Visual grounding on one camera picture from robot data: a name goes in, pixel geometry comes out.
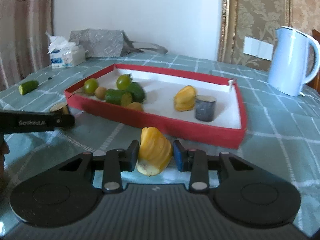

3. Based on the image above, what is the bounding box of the yellow jackfruit piece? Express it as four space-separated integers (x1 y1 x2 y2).
136 127 173 177
174 86 197 112

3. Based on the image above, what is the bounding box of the dark sugarcane piece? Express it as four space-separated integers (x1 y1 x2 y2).
49 102 70 114

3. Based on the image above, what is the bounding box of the black sugarcane piece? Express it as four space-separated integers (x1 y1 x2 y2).
195 95 216 122

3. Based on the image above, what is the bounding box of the green cucumber piece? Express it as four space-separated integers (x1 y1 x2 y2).
18 80 39 95
105 89 133 107

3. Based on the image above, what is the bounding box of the green avocado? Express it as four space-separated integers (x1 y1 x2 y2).
125 82 146 103

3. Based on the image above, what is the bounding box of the brown longan fruit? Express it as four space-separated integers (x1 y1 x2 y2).
94 87 107 100
127 102 144 112

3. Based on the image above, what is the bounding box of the green tomato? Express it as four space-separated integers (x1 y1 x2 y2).
83 78 99 95
116 74 132 90

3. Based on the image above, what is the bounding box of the person's hand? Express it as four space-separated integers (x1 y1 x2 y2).
0 140 10 183

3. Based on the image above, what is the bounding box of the green cucumber piece on table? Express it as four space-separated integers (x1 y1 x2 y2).
18 80 39 95

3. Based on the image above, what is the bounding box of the red shallow box tray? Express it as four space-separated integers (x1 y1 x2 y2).
64 64 247 148

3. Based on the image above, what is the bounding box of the tissue paper pack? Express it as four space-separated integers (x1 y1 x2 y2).
46 32 86 69

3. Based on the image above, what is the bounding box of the teal checked tablecloth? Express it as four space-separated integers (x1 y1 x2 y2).
1 53 319 235

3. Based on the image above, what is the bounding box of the beige curtain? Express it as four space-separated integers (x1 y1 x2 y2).
0 0 52 90

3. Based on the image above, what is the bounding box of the grey patterned paper bag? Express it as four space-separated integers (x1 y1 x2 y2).
69 29 168 58

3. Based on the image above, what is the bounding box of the light blue electric kettle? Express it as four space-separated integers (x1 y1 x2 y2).
268 26 319 97

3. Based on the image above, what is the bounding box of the white wall switch panel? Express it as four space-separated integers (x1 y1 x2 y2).
243 36 273 61

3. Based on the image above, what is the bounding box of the gold wall frame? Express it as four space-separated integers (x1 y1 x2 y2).
217 0 292 71

